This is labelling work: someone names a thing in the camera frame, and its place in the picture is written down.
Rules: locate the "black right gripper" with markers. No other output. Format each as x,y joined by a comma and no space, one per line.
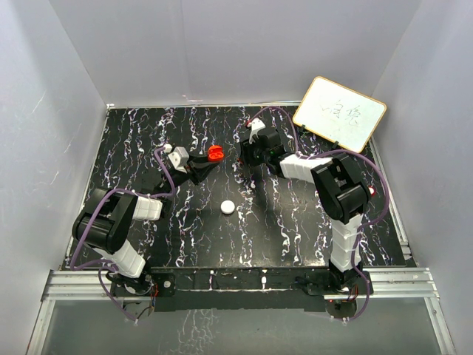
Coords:
247,149

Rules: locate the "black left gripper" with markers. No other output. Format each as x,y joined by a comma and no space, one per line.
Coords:
199,167

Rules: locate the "orange charging case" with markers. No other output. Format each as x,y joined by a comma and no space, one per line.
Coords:
215,154

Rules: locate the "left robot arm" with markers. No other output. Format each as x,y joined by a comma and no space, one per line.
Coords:
102,227

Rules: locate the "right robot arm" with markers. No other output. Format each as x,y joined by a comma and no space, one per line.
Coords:
342,194

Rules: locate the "white round charging case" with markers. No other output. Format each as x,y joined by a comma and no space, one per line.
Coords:
227,207

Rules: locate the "yellow framed whiteboard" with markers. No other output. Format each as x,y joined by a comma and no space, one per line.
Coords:
339,114

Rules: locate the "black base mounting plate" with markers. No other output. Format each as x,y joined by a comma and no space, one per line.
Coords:
179,289

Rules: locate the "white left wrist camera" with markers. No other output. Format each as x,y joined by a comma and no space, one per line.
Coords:
178,157

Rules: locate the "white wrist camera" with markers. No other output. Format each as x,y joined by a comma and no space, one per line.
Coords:
178,157
255,126

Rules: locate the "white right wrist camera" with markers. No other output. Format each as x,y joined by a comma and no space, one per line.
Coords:
255,126

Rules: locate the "aluminium frame rail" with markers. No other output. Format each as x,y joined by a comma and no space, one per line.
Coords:
387,283

